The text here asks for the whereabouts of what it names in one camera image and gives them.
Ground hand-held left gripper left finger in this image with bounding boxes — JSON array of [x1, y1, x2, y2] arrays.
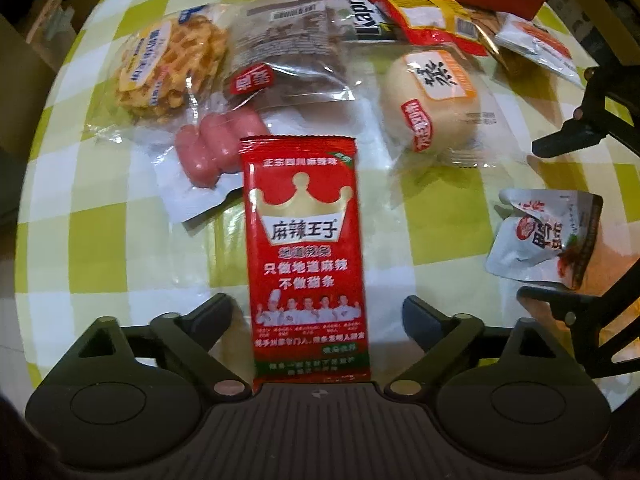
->
[[54, 293, 252, 404]]

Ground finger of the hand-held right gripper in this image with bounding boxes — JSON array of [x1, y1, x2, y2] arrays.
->
[[531, 66, 640, 159], [517, 284, 640, 378]]

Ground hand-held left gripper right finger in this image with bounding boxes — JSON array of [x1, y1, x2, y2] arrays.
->
[[383, 295, 587, 404]]

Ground silver meat snack packet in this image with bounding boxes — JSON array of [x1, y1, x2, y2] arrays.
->
[[484, 188, 604, 291]]

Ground red spicy strip packet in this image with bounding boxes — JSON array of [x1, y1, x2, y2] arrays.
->
[[238, 135, 373, 395]]

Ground small white noodle snack packet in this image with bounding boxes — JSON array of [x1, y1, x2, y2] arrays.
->
[[495, 12, 587, 87]]

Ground round white bun packet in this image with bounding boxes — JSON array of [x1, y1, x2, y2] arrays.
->
[[377, 42, 501, 171]]

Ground vacuum-packed pink sausages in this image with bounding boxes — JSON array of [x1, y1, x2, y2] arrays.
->
[[152, 110, 266, 223]]

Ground yellow red snack packet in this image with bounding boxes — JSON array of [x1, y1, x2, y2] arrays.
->
[[372, 0, 496, 57]]

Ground clear waffle packet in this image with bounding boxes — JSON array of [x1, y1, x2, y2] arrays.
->
[[87, 2, 231, 136]]

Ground clear brown cake packet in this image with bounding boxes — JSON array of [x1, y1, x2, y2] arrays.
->
[[220, 0, 366, 117]]

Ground yellow green checkered tablecloth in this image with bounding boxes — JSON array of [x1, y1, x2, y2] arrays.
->
[[15, 0, 640, 411]]

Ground gold brown sachet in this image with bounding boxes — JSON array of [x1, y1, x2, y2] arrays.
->
[[470, 10, 517, 72]]

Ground white green wafer packet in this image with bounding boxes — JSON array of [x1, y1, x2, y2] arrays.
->
[[340, 0, 402, 44]]

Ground brown cardboard box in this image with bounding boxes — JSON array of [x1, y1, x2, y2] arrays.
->
[[27, 0, 115, 43], [0, 10, 58, 161]]

